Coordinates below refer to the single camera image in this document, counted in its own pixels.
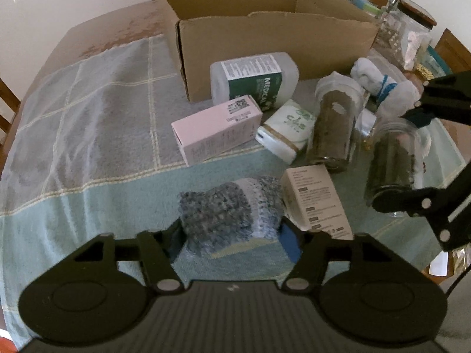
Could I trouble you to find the white sock roll blue stripe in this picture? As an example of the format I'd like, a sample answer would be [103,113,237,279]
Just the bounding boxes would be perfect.
[349,56,424,118]

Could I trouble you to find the teal box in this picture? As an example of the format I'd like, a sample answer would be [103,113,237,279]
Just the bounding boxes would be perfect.
[419,46,452,78]

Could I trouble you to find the pink carton box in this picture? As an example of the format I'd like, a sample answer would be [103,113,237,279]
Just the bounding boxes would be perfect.
[171,95,263,167]

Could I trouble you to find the glass jar wooden lid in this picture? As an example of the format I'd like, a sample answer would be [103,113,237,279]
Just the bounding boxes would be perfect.
[375,0,437,71]

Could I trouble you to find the gold foil packet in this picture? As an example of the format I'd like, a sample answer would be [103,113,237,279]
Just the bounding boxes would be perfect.
[429,246,471,277]

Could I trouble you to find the silver foil packet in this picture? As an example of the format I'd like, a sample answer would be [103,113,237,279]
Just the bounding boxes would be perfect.
[359,107,379,152]

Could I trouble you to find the green white packet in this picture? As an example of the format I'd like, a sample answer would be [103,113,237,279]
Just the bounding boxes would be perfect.
[351,0,381,14]

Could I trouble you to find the white plastic bag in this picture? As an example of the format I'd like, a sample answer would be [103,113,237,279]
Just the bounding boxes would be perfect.
[404,31,432,71]

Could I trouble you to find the glass jar dark contents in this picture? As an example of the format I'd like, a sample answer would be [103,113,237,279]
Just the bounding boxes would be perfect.
[364,119,431,217]
[305,71,366,173]

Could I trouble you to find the grey knitted sock roll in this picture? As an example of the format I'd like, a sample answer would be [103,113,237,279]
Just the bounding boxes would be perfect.
[178,176,286,258]

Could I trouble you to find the brown cardboard box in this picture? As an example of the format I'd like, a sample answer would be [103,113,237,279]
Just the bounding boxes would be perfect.
[156,0,381,101]

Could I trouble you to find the grey green checked towel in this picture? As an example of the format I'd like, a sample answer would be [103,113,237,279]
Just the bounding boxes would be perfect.
[0,35,468,353]

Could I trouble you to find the white carton box printed text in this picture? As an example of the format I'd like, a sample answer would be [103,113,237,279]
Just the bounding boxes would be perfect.
[281,165,354,241]

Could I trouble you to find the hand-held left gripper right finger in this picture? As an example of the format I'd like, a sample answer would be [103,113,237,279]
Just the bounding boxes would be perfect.
[279,217,397,297]

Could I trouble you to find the white bottle green label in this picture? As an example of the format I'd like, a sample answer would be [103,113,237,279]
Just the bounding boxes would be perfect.
[210,52,300,113]

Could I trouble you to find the white tissue pack green print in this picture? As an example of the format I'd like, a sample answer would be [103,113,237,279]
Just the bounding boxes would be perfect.
[256,99,319,164]

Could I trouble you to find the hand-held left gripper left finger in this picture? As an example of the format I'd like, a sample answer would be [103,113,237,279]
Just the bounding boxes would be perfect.
[68,219,185,295]

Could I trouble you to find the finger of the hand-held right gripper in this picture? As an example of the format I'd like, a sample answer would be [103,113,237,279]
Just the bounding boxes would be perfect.
[406,71,471,128]
[372,173,471,253]

